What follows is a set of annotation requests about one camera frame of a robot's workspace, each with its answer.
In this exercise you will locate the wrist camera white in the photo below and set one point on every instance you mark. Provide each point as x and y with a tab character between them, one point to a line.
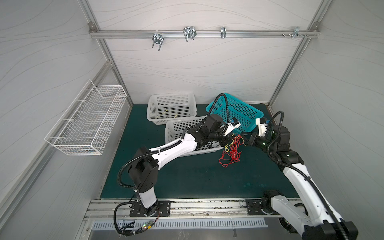
262	124
231	125

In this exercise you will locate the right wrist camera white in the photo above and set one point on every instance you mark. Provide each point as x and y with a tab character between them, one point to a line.
262	124

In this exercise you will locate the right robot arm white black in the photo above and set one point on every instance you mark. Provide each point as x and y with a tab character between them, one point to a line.
313	218

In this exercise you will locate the white plastic basket near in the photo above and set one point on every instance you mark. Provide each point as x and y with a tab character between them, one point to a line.
174	130

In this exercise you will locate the metal hook clamp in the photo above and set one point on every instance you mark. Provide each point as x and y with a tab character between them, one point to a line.
189	33
158	39
296	34
223	32

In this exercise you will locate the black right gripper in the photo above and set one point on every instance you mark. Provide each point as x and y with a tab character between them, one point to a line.
254	139

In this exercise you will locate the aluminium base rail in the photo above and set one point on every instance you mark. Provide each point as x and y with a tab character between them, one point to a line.
179	208

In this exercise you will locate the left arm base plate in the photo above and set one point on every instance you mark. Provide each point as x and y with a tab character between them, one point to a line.
160	208

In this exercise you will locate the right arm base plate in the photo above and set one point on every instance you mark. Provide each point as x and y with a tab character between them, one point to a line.
254	207

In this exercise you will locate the white vented cable duct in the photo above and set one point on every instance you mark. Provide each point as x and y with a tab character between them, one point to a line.
174	224

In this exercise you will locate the teal plastic basket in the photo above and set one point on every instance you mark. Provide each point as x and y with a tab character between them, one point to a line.
243	112

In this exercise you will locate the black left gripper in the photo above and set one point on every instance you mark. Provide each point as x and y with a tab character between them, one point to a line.
225	139

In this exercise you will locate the white plastic basket far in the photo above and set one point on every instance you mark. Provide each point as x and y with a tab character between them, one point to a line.
168	107

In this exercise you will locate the white plastic basket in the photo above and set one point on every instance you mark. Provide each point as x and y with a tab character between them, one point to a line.
168	107
174	130

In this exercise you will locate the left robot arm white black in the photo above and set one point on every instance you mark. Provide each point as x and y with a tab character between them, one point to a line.
140	174

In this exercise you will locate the aluminium crossbar rail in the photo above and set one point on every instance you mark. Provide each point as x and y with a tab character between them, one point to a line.
201	34

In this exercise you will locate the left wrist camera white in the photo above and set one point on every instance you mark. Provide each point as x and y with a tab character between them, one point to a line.
231	125

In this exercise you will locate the white wire wall basket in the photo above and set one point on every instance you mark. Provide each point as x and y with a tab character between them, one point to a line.
86	125

